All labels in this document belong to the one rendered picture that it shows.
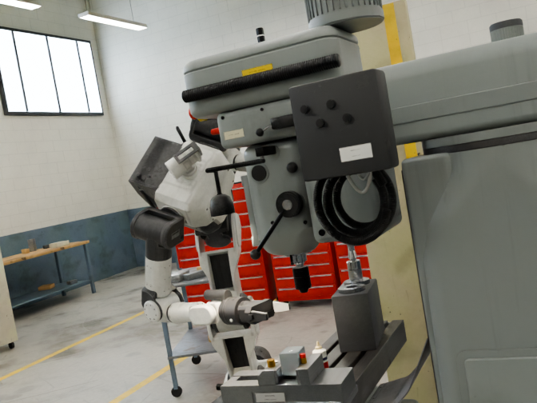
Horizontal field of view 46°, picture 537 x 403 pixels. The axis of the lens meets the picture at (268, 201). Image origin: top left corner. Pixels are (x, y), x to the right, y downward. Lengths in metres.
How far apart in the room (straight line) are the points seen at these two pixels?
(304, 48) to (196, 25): 10.88
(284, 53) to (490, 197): 0.62
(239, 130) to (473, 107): 0.61
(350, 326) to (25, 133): 10.06
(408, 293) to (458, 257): 2.07
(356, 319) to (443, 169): 0.74
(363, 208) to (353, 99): 0.37
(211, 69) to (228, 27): 10.41
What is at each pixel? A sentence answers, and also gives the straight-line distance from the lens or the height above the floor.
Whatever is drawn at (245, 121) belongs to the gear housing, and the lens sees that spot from 1.73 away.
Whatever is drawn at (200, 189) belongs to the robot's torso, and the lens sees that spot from 2.18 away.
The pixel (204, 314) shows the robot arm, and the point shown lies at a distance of 2.08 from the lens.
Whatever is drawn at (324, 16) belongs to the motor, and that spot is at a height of 1.91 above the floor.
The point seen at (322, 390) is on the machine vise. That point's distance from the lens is 1.70.
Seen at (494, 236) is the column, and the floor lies 1.32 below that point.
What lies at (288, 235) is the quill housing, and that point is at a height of 1.37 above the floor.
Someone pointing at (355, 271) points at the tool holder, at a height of 1.16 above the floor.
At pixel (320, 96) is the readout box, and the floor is 1.69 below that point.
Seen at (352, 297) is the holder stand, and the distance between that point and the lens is 2.09.
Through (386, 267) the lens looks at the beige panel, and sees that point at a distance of 3.58.
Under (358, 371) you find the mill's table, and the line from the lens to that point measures 1.95.
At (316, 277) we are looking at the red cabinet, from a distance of 6.86.
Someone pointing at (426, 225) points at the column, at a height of 1.36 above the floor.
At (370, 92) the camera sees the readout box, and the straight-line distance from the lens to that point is 1.35.
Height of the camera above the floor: 1.56
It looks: 3 degrees down
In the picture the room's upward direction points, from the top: 10 degrees counter-clockwise
